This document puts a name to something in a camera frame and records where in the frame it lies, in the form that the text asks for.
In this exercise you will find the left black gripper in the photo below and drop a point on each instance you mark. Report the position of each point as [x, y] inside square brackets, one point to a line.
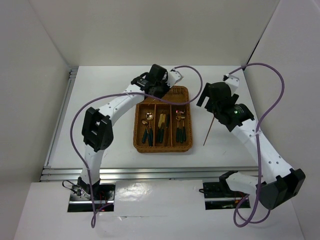
[164, 81]

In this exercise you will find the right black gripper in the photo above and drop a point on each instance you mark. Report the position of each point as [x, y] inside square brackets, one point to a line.
[205, 93]

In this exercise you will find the large gold spoon green handle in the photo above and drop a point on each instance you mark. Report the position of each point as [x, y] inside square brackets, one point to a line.
[149, 118]

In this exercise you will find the gold knife green handle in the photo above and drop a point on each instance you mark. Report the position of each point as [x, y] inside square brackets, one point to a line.
[162, 129]
[159, 127]

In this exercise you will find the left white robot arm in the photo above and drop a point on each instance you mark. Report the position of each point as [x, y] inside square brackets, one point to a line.
[97, 129]

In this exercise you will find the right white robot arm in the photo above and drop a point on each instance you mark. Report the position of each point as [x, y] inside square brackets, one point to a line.
[280, 182]

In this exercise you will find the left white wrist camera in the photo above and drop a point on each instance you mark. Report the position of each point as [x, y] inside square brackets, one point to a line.
[173, 77]

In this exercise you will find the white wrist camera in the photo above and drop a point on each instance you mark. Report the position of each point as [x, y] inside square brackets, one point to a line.
[173, 77]
[232, 81]

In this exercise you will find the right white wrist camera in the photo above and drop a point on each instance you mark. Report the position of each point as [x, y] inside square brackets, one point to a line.
[232, 81]

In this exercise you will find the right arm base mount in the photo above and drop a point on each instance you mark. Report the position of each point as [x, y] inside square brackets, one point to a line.
[218, 196]

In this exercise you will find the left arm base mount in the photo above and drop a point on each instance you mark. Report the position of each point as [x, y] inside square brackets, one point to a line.
[80, 201]

